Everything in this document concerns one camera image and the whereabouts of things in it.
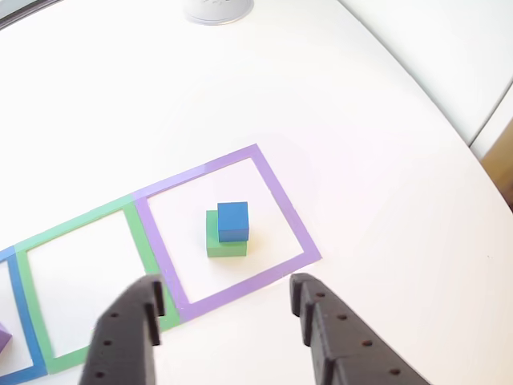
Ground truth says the purple block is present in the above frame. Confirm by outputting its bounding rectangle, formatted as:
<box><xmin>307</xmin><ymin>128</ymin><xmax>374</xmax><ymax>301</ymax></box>
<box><xmin>0</xmin><ymin>322</ymin><xmax>14</xmax><ymax>356</ymax></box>

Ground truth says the small blue cube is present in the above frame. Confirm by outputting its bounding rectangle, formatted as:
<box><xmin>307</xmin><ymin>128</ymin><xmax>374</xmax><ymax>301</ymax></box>
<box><xmin>216</xmin><ymin>201</ymin><xmax>249</xmax><ymax>244</ymax></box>

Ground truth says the blue square frame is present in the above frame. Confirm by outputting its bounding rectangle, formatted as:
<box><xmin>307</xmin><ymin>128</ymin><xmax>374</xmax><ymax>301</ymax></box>
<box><xmin>0</xmin><ymin>246</ymin><xmax>49</xmax><ymax>385</ymax></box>

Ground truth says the round silver cable grommet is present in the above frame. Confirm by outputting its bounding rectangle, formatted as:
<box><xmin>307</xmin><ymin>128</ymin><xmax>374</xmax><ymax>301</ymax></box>
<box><xmin>183</xmin><ymin>0</ymin><xmax>255</xmax><ymax>27</ymax></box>

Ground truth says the green block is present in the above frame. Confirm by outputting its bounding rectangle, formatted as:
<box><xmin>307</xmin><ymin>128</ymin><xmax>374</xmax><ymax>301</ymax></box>
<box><xmin>205</xmin><ymin>210</ymin><xmax>248</xmax><ymax>258</ymax></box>

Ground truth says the purple square frame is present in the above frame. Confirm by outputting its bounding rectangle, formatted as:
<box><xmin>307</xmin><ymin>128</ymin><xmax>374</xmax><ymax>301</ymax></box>
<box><xmin>131</xmin><ymin>143</ymin><xmax>323</xmax><ymax>324</ymax></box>

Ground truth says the green square frame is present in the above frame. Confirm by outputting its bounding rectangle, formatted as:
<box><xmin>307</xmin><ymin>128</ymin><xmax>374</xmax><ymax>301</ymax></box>
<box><xmin>14</xmin><ymin>194</ymin><xmax>182</xmax><ymax>376</ymax></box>

